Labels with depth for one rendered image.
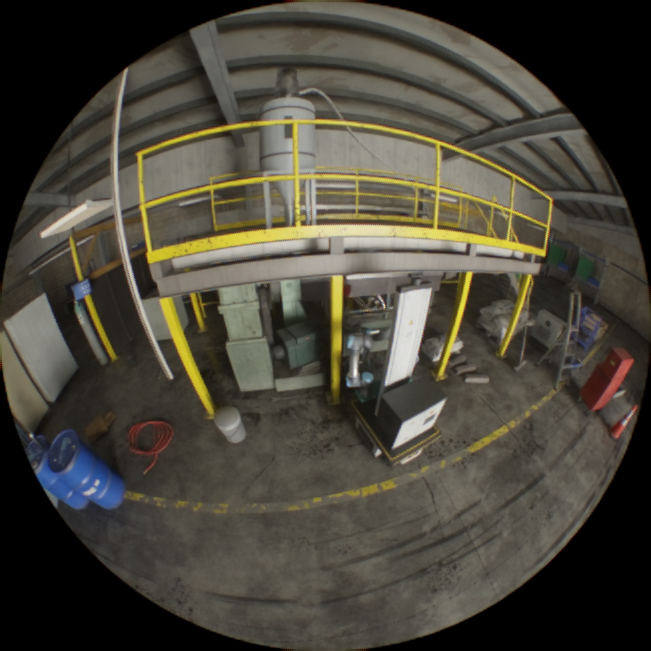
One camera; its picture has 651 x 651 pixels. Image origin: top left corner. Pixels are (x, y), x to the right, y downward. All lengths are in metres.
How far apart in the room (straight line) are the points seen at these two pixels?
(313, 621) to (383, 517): 1.24
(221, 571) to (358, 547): 1.27
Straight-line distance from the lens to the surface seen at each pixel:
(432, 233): 2.44
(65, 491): 3.60
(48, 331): 6.15
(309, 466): 2.54
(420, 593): 2.49
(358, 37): 4.40
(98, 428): 4.20
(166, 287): 2.34
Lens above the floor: 2.33
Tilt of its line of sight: 30 degrees down
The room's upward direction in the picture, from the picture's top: 1 degrees counter-clockwise
